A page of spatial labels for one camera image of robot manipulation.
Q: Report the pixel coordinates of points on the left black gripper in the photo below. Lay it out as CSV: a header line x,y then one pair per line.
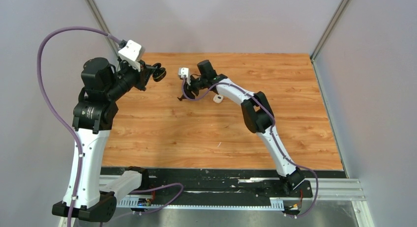
x,y
145,71

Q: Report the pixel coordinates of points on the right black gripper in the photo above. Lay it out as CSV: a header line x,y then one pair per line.
x,y
188,90

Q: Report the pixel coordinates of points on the black earbud charging case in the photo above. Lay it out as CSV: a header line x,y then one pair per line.
x,y
160,74

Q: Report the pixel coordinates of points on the white earbud charging case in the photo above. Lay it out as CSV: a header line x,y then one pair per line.
x,y
218,98

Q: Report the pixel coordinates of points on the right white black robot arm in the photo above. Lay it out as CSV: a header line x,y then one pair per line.
x,y
257,114

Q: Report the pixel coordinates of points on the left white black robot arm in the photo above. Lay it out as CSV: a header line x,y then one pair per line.
x,y
93,116

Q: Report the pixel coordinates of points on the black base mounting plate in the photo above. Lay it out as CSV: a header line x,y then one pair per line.
x,y
211,187

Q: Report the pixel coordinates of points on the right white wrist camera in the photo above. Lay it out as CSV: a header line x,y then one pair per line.
x,y
184,74

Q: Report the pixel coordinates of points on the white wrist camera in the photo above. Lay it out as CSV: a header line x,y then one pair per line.
x,y
131,52
184,74

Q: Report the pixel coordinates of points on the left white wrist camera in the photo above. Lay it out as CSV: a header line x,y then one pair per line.
x,y
131,52

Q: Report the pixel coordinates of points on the left aluminium corner post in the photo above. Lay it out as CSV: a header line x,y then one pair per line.
x,y
102,24

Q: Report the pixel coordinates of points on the aluminium corner post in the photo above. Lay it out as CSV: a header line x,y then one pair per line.
x,y
102,24
328,30

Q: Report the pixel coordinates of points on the right aluminium corner post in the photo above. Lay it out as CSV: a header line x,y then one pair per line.
x,y
328,30

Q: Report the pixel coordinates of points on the aluminium rail frame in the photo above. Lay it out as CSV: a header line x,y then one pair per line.
x,y
337,202

